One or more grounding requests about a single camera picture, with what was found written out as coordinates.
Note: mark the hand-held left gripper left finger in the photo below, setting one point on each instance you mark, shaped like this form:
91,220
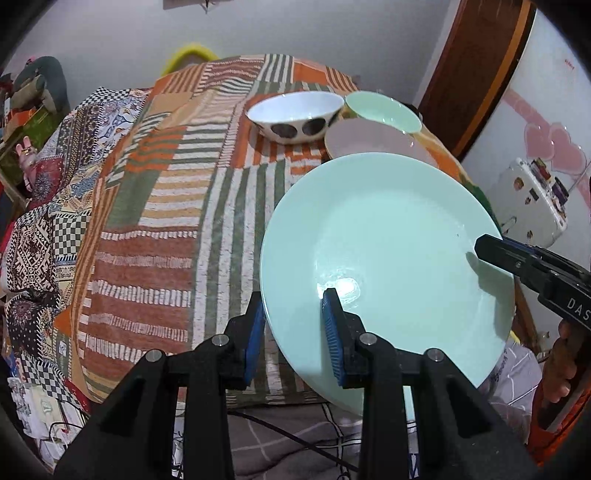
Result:
253,350

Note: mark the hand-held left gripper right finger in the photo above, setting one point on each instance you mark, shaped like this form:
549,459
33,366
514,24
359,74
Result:
333,341

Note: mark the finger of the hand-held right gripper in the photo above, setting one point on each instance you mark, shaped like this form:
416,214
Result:
526,247
503,254

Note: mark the mint green plate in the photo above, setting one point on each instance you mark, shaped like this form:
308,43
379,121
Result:
392,240

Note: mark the pink bowl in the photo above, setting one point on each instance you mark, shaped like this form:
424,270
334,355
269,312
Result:
369,138

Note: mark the mint green bowl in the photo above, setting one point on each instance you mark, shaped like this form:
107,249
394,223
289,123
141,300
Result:
383,108

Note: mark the white bowl with dark spots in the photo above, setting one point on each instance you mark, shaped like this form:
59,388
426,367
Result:
295,108

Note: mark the person's right hand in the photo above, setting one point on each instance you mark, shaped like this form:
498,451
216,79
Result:
561,369

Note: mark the orange striped blanket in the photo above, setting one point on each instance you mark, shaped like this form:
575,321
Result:
175,221

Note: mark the white sliding door with hearts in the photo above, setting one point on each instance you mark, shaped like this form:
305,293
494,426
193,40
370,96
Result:
545,92

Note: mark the wooden door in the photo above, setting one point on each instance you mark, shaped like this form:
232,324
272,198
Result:
471,69

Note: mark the patterned patchwork blanket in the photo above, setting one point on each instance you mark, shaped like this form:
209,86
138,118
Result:
69,152

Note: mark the pink rabbit toy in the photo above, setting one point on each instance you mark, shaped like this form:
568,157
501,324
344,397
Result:
27,154

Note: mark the yellow hoop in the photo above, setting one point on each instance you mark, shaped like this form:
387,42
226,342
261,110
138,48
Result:
189,47

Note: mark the green box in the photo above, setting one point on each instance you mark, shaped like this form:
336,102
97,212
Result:
27,124

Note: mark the grey plush toy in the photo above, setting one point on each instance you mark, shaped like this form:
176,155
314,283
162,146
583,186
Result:
41,78

